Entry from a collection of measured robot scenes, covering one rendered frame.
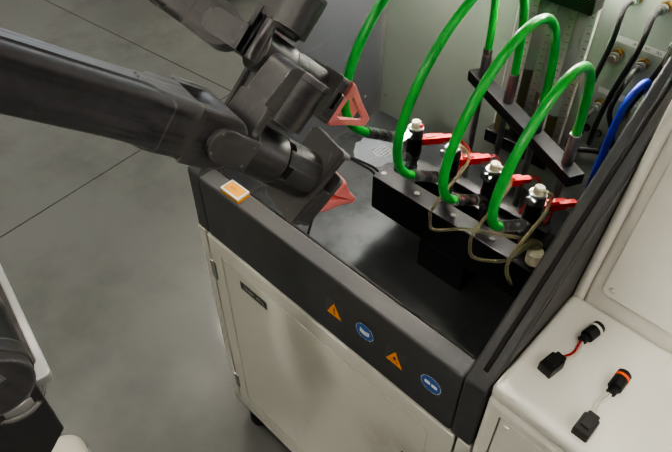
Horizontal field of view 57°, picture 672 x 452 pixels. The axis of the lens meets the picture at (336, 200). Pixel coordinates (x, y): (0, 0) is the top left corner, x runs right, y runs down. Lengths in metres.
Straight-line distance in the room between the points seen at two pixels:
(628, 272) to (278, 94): 0.58
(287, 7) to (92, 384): 1.57
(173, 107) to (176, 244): 1.90
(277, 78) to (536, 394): 0.55
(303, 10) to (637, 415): 0.67
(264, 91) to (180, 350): 1.58
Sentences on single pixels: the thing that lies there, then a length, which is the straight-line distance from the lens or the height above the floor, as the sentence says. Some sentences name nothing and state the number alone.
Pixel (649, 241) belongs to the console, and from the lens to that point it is 0.95.
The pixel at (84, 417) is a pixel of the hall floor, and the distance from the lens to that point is 2.09.
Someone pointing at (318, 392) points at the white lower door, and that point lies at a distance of 1.38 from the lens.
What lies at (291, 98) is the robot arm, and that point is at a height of 1.39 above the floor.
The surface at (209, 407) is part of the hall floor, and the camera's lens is 2.01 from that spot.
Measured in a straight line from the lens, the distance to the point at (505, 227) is 0.92.
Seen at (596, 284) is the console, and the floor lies 1.01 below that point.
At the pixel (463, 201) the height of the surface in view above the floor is 1.09.
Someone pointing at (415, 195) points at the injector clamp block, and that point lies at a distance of 1.12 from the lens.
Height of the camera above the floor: 1.74
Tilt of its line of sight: 44 degrees down
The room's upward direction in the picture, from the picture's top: straight up
